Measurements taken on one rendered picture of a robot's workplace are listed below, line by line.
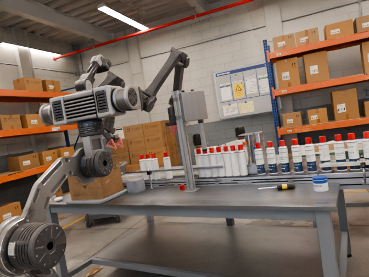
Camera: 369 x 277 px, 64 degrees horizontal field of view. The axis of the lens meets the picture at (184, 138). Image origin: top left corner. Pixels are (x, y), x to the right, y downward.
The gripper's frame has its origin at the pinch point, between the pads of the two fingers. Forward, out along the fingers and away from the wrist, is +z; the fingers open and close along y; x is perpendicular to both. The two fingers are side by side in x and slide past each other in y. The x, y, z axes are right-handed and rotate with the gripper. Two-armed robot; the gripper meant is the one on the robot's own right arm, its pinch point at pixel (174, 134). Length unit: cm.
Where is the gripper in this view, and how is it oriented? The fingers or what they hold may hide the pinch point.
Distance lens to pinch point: 214.1
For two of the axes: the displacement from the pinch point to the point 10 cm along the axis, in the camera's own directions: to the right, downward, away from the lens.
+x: -3.6, 1.0, -9.3
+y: -9.2, 1.1, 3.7
